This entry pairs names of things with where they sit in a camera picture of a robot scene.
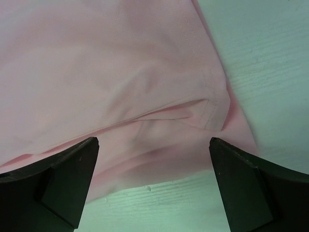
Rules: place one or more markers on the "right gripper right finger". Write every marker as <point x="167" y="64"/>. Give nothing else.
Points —
<point x="258" y="195"/>

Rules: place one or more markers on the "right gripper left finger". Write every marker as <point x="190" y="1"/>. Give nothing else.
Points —
<point x="48" y="195"/>

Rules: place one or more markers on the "pink t shirt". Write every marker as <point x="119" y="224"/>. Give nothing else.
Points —
<point x="143" y="76"/>

